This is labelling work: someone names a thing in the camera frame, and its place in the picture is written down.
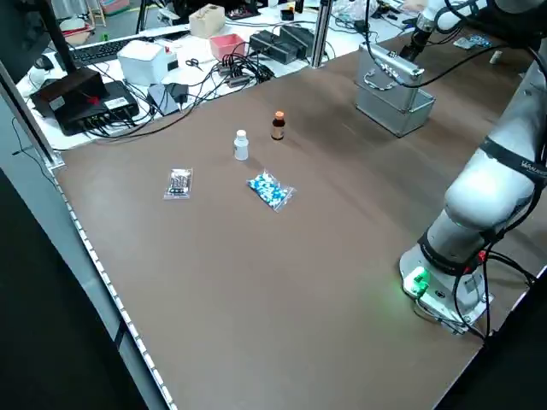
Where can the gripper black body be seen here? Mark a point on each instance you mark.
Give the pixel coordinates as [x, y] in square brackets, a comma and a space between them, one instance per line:
[420, 39]

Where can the silver aluminium medicine case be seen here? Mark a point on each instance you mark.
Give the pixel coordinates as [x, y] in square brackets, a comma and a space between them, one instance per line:
[397, 111]

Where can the black charger box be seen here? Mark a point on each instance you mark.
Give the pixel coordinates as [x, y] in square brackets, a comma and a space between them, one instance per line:
[269, 47]
[299, 38]

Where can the small black box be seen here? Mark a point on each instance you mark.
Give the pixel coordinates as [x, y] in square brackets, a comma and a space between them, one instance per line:
[287, 13]

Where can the beige cardboard box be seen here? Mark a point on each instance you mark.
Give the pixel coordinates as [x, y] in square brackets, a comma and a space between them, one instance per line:
[207, 20]

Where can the dark box red arrow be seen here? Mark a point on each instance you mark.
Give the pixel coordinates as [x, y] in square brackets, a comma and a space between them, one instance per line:
[68, 98]

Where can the blue white capsule bag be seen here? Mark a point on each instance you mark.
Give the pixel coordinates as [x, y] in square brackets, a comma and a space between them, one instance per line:
[270, 191]
[472, 41]

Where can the small white vial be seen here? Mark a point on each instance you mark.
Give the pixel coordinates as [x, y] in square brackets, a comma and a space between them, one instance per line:
[496, 56]

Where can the brown bottle orange cap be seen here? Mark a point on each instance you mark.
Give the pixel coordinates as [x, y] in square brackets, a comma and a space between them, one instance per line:
[278, 128]

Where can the grey usb hub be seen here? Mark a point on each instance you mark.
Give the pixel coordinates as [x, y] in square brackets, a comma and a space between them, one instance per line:
[235, 77]

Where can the red plastic tray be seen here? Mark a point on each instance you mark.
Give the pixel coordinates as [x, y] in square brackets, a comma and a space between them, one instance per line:
[226, 46]

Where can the white plastic bottle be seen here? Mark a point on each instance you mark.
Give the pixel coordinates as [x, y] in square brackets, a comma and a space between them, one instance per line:
[241, 147]

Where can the black power adapter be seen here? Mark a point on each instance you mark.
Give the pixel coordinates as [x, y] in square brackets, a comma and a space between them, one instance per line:
[176, 91]

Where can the grey power adapter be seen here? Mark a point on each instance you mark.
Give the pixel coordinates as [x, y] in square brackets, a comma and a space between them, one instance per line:
[160, 100]

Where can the white cube device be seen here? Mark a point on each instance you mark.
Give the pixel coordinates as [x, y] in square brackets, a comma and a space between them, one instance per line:
[145, 62]

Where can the clear brown swab stick packet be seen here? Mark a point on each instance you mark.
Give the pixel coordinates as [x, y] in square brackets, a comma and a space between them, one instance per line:
[178, 183]

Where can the black keyboard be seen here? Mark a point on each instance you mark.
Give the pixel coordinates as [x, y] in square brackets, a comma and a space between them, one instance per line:
[98, 52]

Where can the black computer monitor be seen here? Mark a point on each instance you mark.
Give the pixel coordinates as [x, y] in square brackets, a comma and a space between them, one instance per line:
[19, 30]

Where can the aluminium camera post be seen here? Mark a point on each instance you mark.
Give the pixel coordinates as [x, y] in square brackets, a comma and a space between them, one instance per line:
[320, 34]

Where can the black network switch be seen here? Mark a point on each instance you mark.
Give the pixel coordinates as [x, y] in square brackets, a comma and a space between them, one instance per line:
[121, 98]

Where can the silver table edge rail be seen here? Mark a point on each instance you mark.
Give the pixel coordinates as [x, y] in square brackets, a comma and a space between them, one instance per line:
[98, 265]

